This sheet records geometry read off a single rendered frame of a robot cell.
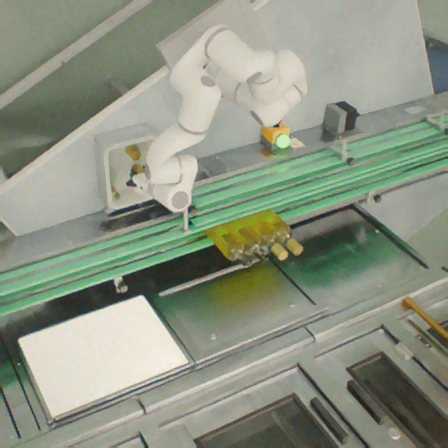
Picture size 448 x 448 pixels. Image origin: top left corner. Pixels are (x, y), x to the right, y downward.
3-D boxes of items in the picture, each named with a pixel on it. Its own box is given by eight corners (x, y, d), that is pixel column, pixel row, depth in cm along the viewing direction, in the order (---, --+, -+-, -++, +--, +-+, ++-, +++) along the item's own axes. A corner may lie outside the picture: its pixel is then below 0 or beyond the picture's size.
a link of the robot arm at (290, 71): (235, 70, 169) (281, 29, 170) (250, 114, 191) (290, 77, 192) (261, 91, 165) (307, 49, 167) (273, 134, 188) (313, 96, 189)
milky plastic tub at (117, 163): (99, 197, 209) (109, 212, 203) (93, 135, 196) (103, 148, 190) (149, 183, 216) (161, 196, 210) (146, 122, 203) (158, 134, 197)
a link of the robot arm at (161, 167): (202, 109, 170) (181, 166, 185) (156, 110, 164) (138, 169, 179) (215, 131, 165) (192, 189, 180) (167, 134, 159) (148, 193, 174)
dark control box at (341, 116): (323, 123, 242) (337, 133, 236) (325, 104, 237) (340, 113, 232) (341, 119, 246) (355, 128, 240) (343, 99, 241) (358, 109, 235)
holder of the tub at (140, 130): (101, 210, 213) (110, 222, 207) (93, 134, 196) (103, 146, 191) (149, 195, 220) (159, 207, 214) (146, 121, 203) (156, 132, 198)
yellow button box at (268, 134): (259, 141, 231) (271, 150, 226) (261, 121, 227) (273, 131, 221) (276, 136, 234) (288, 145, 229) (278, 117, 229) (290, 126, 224)
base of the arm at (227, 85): (190, 65, 196) (218, 83, 186) (222, 39, 198) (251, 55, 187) (212, 102, 207) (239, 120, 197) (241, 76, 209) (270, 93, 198)
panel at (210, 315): (13, 344, 194) (50, 429, 170) (11, 337, 192) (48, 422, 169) (269, 253, 230) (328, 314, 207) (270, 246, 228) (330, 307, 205)
